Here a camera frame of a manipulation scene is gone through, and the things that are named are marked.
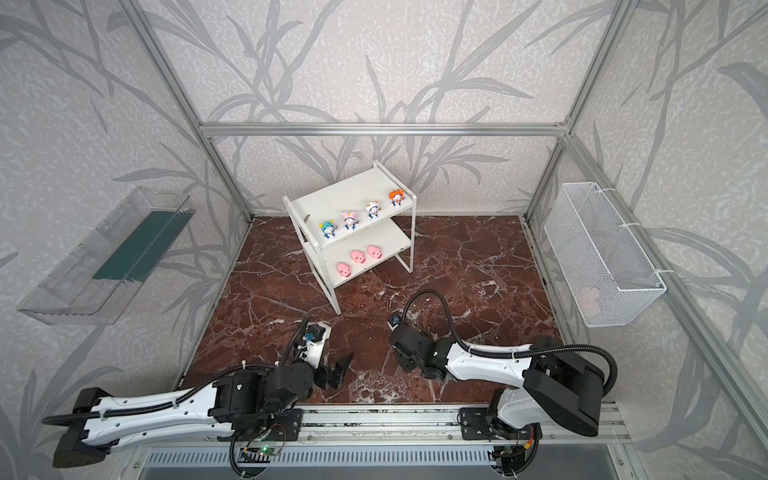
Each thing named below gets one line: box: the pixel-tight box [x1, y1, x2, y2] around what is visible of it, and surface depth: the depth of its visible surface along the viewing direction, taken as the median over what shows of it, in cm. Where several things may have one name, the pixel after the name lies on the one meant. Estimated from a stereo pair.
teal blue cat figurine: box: [318, 220, 338, 240], surface depth 70 cm
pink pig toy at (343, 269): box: [336, 262, 351, 278], surface depth 84 cm
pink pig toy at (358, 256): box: [350, 250, 366, 264], surface depth 88 cm
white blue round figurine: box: [366, 201, 382, 220], surface depth 75 cm
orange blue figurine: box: [388, 188, 406, 208], surface depth 78 cm
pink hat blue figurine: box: [342, 211, 359, 231], surface depth 72 cm
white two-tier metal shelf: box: [282, 160, 417, 316], surface depth 80 cm
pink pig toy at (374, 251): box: [367, 245, 383, 259], surface depth 88 cm
